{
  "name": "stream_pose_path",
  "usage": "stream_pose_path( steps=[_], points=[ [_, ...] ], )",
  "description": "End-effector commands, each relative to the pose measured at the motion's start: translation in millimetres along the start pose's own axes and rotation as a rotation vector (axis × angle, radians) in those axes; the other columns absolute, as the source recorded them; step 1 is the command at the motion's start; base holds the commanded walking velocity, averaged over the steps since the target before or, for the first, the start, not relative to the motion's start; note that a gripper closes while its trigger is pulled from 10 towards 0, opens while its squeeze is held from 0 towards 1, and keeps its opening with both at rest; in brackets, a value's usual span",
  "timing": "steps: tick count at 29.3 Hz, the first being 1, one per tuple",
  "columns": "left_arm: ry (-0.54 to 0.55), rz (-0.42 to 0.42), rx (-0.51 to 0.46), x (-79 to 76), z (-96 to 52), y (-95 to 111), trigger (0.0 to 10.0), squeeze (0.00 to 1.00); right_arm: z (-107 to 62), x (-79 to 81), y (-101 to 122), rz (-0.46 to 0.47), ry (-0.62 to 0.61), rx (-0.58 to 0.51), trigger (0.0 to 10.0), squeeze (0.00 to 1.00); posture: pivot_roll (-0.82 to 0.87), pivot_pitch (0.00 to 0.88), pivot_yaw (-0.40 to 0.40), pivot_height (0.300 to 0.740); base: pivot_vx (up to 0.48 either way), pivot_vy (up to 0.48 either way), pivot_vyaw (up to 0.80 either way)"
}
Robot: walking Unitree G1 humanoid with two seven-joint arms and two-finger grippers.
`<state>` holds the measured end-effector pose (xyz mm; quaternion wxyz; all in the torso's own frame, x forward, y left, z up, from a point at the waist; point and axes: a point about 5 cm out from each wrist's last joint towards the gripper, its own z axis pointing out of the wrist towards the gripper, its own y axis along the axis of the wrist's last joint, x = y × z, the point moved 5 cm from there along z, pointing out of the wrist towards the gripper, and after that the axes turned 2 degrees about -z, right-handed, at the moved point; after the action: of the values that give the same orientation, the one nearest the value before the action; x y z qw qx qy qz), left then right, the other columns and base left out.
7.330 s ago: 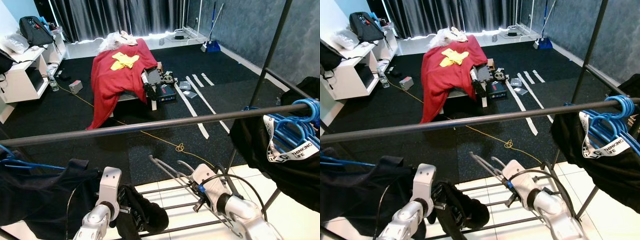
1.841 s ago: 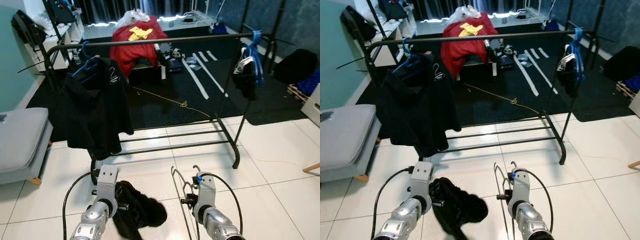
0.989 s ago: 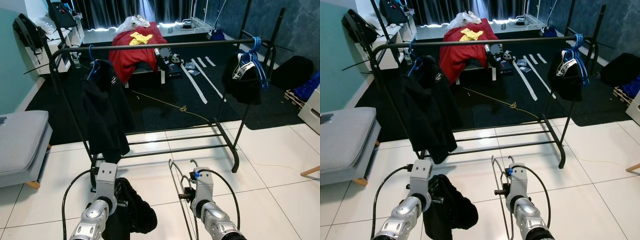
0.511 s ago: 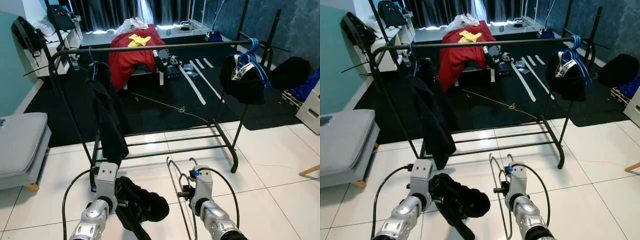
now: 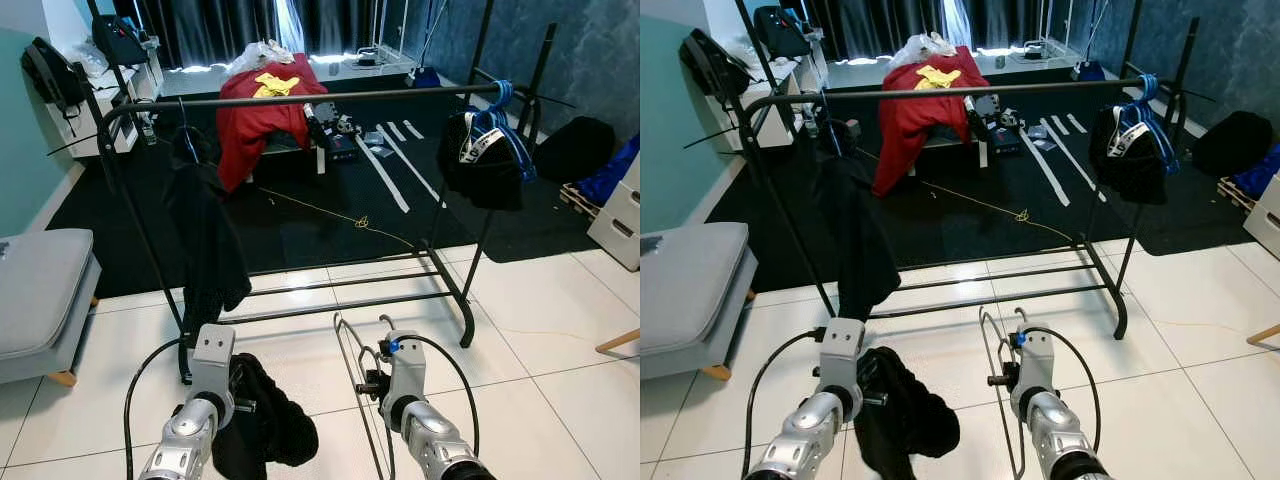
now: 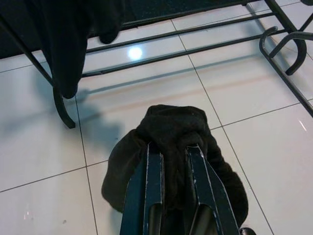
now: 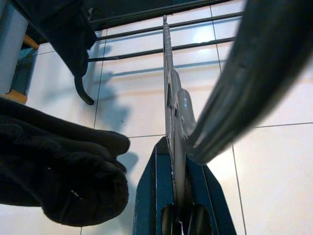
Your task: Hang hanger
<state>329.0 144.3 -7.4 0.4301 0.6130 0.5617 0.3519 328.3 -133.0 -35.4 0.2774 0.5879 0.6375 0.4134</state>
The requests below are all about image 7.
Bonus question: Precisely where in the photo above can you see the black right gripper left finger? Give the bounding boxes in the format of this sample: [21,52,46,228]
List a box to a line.
[132,137,178,235]

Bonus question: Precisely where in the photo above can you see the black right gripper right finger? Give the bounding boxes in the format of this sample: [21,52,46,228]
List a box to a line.
[182,149,237,235]

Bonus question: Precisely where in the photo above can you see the grey clothes hanger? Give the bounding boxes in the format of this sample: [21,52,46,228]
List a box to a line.
[161,0,313,232]

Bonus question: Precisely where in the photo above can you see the black shorts with white pattern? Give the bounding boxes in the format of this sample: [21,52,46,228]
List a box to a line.
[0,96,131,227]

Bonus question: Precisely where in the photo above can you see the black metal clothes rack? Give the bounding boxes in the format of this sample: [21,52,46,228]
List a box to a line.
[74,0,246,106]

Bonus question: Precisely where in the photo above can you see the black t-shirt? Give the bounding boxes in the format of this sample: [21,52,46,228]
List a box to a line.
[19,0,97,78]

